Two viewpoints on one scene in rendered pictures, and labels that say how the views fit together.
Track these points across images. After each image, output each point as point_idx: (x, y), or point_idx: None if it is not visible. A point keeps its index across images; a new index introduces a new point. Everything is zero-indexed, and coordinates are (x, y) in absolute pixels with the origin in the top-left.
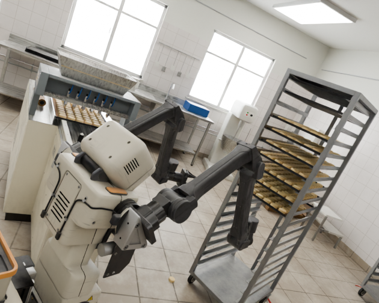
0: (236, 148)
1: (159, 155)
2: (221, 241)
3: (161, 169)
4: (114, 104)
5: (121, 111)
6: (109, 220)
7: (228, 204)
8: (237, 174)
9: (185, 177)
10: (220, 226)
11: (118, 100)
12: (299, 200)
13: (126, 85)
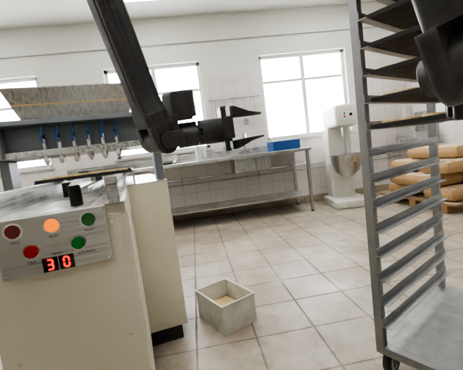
0: None
1: (117, 74)
2: (406, 263)
3: (142, 107)
4: (123, 133)
5: (138, 139)
6: None
7: (378, 178)
8: (359, 111)
9: (226, 117)
10: (386, 230)
11: (125, 124)
12: None
13: (122, 94)
